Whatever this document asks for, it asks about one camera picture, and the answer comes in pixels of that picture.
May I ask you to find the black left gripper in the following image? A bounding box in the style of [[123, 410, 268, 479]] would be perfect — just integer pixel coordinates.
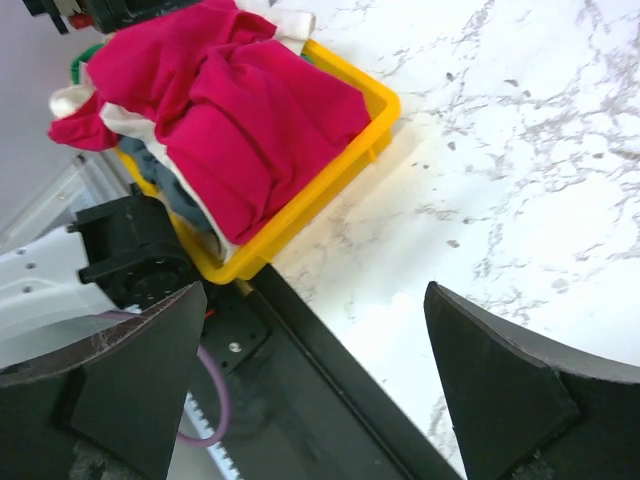
[[22, 0, 197, 35]]

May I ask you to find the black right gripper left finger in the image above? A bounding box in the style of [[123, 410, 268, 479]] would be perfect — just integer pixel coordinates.
[[1, 282, 207, 479]]

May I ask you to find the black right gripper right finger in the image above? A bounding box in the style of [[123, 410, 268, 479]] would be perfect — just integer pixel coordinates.
[[424, 282, 639, 480]]

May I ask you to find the magenta red t shirt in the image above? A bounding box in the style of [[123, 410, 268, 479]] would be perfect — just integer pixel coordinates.
[[49, 1, 370, 245]]

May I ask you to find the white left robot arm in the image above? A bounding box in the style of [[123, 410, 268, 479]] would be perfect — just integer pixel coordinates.
[[1, 187, 198, 373]]

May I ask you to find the green garment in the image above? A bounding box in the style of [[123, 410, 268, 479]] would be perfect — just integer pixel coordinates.
[[70, 42, 105, 85]]

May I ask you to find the grey blue t shirt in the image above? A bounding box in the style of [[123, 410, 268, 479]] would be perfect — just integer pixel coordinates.
[[118, 136, 212, 232]]

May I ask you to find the cream white t shirt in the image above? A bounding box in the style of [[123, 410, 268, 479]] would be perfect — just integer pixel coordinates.
[[48, 0, 317, 261]]

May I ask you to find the yellow plastic bin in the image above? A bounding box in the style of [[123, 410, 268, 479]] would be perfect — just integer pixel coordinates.
[[115, 38, 402, 286]]

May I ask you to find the white slotted cable duct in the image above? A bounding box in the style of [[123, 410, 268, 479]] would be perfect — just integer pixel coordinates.
[[184, 392, 243, 480]]

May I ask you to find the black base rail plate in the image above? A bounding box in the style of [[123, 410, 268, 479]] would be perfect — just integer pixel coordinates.
[[201, 266, 455, 480]]

